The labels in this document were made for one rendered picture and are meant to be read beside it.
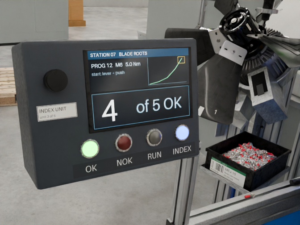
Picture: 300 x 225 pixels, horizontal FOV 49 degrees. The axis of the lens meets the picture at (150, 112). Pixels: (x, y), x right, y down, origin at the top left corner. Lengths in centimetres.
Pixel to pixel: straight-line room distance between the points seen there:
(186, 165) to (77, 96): 29
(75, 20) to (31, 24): 281
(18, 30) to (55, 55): 623
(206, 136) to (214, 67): 151
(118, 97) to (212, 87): 73
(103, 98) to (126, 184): 192
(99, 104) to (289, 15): 122
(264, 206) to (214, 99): 42
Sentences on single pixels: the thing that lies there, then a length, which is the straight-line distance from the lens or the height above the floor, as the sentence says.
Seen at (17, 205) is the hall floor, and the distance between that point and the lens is 223.
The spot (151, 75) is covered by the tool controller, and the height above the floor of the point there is 121.
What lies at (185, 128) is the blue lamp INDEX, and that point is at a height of 112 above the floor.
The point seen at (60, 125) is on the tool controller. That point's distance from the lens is 44.
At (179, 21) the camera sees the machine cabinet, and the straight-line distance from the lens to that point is 388.
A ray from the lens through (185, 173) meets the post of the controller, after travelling 65.
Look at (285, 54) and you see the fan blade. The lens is 103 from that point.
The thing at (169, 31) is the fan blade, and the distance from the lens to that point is 145.
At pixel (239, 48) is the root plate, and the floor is 113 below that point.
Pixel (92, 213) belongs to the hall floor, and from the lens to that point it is 211.
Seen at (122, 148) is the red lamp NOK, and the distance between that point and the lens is 47.
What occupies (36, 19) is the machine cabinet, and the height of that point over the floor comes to 46.
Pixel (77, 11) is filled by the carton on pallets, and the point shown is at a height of 36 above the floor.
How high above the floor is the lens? 134
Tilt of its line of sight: 22 degrees down
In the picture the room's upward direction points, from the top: 5 degrees clockwise
